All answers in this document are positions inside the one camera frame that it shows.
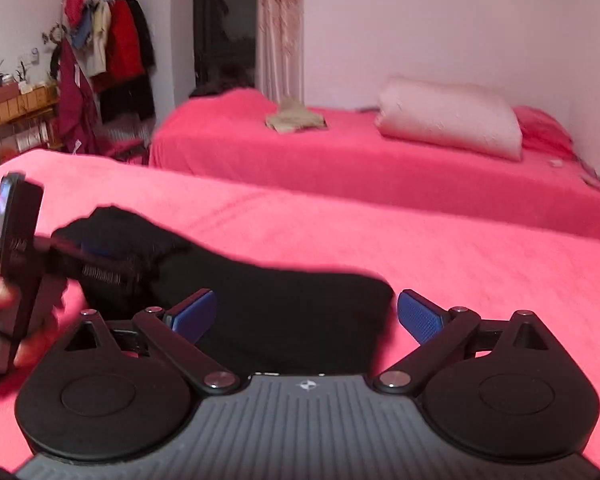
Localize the maroon hanging coat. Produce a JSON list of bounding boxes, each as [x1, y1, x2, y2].
[[55, 40, 104, 156]]

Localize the hanging clothes pile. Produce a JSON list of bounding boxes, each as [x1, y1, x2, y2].
[[99, 0, 157, 122]]

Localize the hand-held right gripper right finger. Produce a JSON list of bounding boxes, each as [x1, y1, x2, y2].
[[373, 289, 551, 395]]

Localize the red hanging jacket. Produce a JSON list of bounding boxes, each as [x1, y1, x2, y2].
[[105, 0, 147, 77]]

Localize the black pants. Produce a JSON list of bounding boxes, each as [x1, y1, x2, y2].
[[51, 205, 396, 376]]

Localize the cream hanging garment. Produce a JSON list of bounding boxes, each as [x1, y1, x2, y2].
[[88, 2, 112, 77]]

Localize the wooden shelf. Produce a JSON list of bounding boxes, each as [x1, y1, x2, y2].
[[0, 82, 65, 173]]

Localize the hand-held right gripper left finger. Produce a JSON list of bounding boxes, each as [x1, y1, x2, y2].
[[62, 288, 242, 395]]

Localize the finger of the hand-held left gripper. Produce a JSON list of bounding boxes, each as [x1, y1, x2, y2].
[[34, 235, 112, 267], [62, 260, 143, 293]]

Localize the red pillow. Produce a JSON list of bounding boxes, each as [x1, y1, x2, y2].
[[512, 105, 576, 160]]

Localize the blue hanging garment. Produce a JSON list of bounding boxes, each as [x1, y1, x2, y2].
[[71, 14, 95, 50]]

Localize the patterned pink curtain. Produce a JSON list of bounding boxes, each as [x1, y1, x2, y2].
[[256, 0, 306, 106]]

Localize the pink covered bed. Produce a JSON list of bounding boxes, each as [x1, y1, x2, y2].
[[149, 87, 600, 243]]

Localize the beige crumpled garment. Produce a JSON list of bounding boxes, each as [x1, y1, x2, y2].
[[265, 99, 328, 134]]

